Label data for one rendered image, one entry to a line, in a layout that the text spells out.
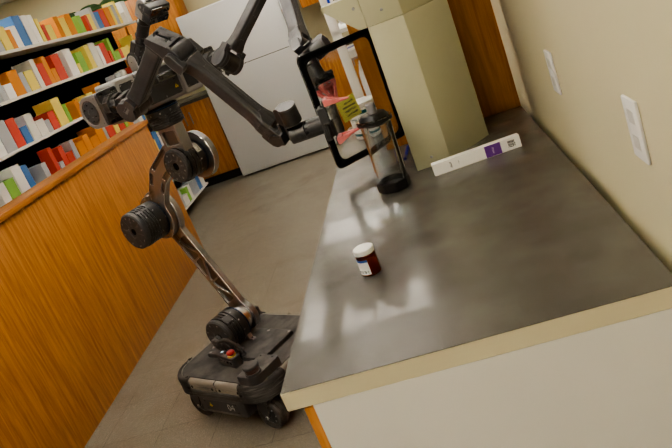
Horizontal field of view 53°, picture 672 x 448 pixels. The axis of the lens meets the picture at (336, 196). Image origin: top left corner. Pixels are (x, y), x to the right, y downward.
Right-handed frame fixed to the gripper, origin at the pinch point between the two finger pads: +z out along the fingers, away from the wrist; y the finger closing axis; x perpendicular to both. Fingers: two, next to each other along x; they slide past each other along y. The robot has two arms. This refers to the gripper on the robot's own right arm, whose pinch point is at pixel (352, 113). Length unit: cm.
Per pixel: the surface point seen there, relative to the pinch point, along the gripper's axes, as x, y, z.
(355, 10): 8.7, 27.0, 10.5
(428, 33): 14.4, 12.7, 28.5
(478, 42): 46, 1, 44
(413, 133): 9.5, -13.9, 14.5
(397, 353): -92, -28, 4
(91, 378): 89, -98, -184
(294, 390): -94, -28, -15
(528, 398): -94, -42, 24
